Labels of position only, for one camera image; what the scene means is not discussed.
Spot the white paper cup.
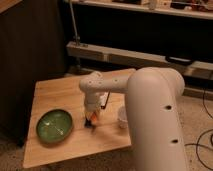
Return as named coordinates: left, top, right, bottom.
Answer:
left=117, top=106, right=128, bottom=129

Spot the grey metal beam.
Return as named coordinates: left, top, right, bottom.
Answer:
left=66, top=42, right=213, bottom=79

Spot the black floor cable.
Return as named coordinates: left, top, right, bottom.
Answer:
left=185, top=71, right=213, bottom=171

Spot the black handle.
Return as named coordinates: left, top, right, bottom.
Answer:
left=165, top=56, right=195, bottom=66

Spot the wooden folding table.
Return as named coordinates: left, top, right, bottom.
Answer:
left=23, top=76, right=131, bottom=168

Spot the metal pole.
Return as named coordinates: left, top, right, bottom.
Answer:
left=69, top=0, right=81, bottom=46

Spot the orange toy pepper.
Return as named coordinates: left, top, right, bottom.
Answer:
left=91, top=114, right=98, bottom=121

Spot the wooden shelf with clutter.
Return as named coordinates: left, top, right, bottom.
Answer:
left=63, top=0, right=213, bottom=20

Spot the green ceramic bowl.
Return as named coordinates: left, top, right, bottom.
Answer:
left=36, top=109, right=73, bottom=144

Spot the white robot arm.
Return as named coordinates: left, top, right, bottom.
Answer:
left=79, top=67, right=189, bottom=171

